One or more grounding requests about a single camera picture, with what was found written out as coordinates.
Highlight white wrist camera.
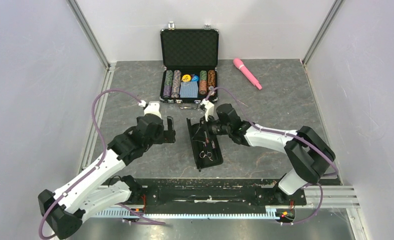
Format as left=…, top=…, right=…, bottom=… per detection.
left=138, top=100, right=162, bottom=119
left=199, top=99, right=215, bottom=122

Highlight yellow dealer button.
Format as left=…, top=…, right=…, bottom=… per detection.
left=181, top=74, right=192, bottom=82

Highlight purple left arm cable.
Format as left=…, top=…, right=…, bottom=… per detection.
left=38, top=88, right=167, bottom=240

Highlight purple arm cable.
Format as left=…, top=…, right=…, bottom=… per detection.
left=38, top=88, right=167, bottom=240
left=205, top=86, right=340, bottom=225

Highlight purple grey chip stack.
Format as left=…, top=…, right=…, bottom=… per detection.
left=171, top=70, right=181, bottom=98

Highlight brown orange chip stack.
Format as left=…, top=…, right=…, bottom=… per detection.
left=207, top=70, right=216, bottom=96

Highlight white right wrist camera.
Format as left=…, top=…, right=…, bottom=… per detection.
left=199, top=99, right=215, bottom=122

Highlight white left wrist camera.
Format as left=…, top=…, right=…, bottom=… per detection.
left=138, top=100, right=162, bottom=119

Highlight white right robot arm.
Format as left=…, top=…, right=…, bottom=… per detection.
left=200, top=100, right=336, bottom=204

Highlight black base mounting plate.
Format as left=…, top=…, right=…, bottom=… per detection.
left=126, top=178, right=307, bottom=215

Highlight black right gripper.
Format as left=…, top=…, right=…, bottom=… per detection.
left=193, top=114, right=231, bottom=143

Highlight purple handled scissors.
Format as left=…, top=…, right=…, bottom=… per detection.
left=203, top=130, right=217, bottom=150

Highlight pink wand massager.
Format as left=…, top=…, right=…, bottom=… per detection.
left=233, top=58, right=262, bottom=90

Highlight blue playing card deck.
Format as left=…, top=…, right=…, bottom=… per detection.
left=179, top=81, right=199, bottom=98

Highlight silver scissors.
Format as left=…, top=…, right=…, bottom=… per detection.
left=199, top=150, right=213, bottom=161

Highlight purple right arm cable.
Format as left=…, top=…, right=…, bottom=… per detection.
left=205, top=86, right=340, bottom=225

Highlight purple green chip stack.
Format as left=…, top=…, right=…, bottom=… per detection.
left=162, top=70, right=173, bottom=98

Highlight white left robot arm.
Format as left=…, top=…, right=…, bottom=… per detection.
left=38, top=113, right=176, bottom=240

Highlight blue dealer button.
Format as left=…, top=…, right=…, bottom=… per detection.
left=191, top=75, right=199, bottom=82

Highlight green orange chip stack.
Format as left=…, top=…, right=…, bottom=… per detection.
left=199, top=70, right=207, bottom=96

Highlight black zippered tool pouch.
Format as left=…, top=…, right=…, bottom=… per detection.
left=186, top=117, right=223, bottom=172

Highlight black poker chip case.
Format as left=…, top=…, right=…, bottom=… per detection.
left=159, top=21, right=220, bottom=105

